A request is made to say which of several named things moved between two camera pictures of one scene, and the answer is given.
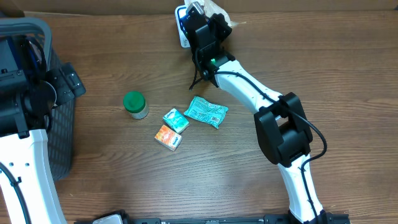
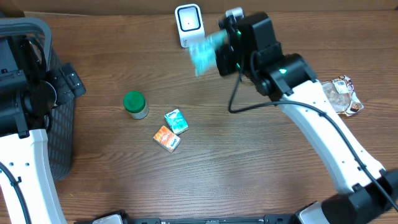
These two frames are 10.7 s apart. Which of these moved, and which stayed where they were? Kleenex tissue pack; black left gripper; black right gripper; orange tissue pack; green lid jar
Moved: black right gripper
Stayed: orange tissue pack; Kleenex tissue pack; green lid jar; black left gripper
